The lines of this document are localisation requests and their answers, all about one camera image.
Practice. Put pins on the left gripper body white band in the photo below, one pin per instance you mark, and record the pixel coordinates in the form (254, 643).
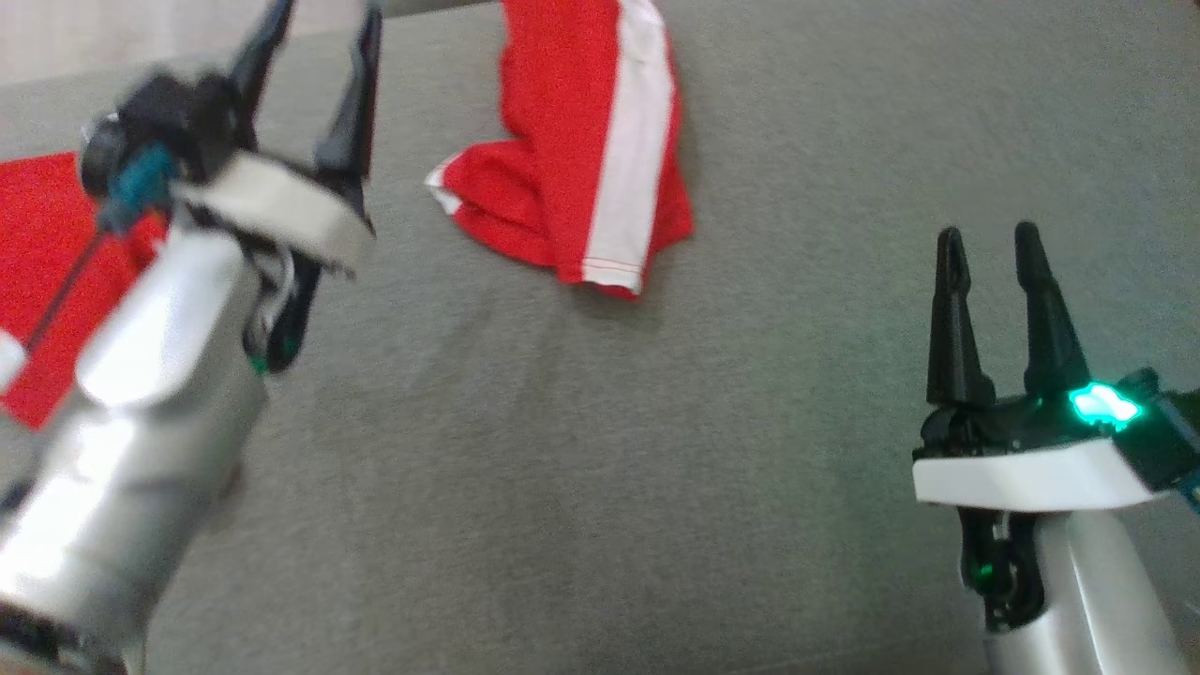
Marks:
(281, 211)

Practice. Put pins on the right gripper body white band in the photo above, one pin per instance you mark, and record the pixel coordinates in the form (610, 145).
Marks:
(1022, 473)

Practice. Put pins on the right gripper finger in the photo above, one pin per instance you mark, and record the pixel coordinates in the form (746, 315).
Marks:
(952, 328)
(1045, 319)

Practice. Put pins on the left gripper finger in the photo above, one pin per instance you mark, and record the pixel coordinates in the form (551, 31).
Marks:
(258, 56)
(356, 112)

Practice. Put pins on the red shorts with white stripe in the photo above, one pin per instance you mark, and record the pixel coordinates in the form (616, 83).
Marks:
(553, 112)

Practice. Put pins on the red Bulls basketball jersey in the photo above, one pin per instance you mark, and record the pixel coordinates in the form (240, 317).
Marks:
(47, 244)

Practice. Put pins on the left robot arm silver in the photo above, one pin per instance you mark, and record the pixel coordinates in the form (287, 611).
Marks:
(141, 403)

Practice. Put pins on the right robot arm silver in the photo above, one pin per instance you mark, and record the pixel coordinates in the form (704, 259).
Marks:
(1087, 600)

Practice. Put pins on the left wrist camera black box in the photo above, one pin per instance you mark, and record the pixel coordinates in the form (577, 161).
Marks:
(178, 108)

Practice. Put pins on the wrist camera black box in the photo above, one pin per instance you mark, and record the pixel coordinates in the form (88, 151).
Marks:
(178, 108)
(1162, 441)

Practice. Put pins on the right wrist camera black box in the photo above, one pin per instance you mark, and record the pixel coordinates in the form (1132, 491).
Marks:
(1162, 441)

